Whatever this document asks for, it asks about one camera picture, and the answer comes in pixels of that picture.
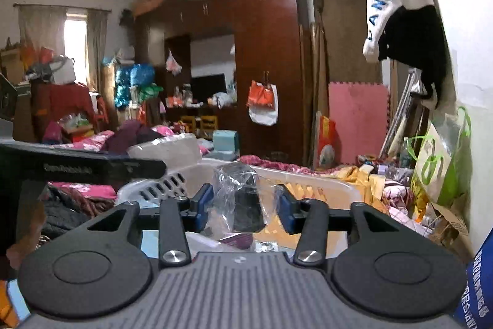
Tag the green and white shopping bag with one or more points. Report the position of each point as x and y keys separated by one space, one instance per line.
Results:
x=439 y=167

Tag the black padded jacket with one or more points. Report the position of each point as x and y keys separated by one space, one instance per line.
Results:
x=69 y=209

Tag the black item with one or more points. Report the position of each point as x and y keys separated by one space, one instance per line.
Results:
x=246 y=205

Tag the beige window curtains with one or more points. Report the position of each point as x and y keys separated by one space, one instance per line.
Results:
x=42 y=28

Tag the blue printed bag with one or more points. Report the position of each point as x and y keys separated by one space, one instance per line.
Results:
x=477 y=286

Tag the blue plastic bags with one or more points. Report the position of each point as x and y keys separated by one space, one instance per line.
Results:
x=133 y=80

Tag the pink hanging plastic bag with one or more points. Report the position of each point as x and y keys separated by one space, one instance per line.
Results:
x=173 y=64

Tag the teal box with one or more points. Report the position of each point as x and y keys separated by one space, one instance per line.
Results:
x=225 y=142

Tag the red and orange standing bag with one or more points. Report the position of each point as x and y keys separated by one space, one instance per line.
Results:
x=325 y=144

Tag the orange and white hanging bag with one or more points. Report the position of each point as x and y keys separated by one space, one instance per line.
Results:
x=264 y=101

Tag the black hanging garment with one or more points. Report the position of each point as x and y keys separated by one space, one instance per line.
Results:
x=416 y=40

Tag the black television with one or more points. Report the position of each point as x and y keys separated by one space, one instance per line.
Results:
x=208 y=85

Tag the brown wooden wardrobe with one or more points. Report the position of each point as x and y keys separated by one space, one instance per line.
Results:
x=265 y=51

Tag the cardboard box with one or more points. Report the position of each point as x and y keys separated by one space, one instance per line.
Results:
x=448 y=225

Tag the white plastic laundry basket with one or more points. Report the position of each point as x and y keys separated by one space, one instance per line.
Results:
x=169 y=182

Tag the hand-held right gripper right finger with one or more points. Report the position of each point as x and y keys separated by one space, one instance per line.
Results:
x=286 y=212

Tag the red cloth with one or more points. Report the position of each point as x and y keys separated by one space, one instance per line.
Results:
x=61 y=101

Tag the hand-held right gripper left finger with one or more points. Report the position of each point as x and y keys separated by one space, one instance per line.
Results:
x=204 y=206

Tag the yellow printed cloth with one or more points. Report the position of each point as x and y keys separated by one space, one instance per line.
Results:
x=362 y=180

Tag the brown wooden door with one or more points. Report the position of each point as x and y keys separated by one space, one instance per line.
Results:
x=346 y=40

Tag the pink foam mat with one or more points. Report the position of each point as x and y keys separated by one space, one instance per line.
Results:
x=358 y=121

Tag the dark purple garment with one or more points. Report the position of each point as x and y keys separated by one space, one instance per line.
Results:
x=131 y=138

